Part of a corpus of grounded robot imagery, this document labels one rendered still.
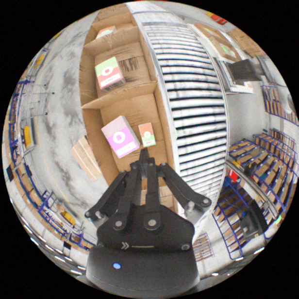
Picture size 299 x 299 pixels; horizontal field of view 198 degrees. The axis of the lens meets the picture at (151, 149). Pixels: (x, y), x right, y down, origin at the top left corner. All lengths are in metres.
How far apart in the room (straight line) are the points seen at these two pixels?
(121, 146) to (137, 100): 0.23
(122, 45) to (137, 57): 0.16
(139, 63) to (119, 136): 0.39
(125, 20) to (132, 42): 0.40
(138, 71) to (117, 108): 0.22
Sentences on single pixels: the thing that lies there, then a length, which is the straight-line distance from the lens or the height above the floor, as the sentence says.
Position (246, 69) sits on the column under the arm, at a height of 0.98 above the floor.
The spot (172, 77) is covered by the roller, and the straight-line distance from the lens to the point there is 0.69.
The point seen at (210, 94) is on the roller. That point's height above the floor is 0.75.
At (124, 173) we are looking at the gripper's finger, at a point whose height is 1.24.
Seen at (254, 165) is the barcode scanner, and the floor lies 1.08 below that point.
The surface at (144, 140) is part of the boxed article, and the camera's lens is 0.45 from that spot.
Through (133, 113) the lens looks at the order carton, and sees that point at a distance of 0.48.
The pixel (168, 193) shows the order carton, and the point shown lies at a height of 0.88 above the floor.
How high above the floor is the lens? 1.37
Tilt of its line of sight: 70 degrees down
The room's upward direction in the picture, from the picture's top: 174 degrees clockwise
